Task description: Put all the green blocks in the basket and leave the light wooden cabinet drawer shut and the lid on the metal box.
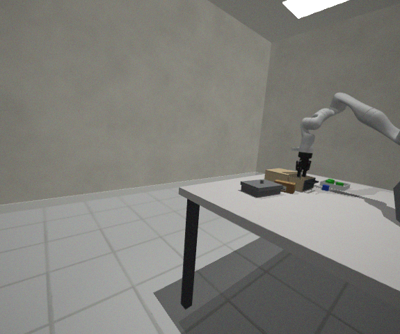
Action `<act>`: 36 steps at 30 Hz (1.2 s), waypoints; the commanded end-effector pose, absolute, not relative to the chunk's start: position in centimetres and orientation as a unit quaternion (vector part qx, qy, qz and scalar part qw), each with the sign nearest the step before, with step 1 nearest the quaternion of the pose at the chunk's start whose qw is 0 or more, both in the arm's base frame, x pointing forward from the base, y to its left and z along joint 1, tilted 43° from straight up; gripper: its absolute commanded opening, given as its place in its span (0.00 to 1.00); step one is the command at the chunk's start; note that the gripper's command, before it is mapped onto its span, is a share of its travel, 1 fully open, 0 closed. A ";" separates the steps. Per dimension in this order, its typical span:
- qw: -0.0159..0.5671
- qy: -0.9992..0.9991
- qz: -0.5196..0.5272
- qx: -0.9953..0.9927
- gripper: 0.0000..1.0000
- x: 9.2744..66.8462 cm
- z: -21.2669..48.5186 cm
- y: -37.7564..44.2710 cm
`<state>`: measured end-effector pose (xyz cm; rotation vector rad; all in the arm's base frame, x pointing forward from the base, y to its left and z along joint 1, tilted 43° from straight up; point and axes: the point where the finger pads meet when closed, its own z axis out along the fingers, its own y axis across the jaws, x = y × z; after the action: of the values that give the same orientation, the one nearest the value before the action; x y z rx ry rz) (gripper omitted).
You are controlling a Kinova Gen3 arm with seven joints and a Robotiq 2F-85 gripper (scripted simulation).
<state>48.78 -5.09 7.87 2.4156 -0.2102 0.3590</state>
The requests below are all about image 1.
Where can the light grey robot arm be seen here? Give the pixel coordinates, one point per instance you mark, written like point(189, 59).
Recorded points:
point(365, 114)

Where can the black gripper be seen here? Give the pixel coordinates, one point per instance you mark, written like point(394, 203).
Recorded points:
point(303, 163)

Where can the brown cardboard box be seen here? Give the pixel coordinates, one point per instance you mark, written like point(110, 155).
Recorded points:
point(288, 187)

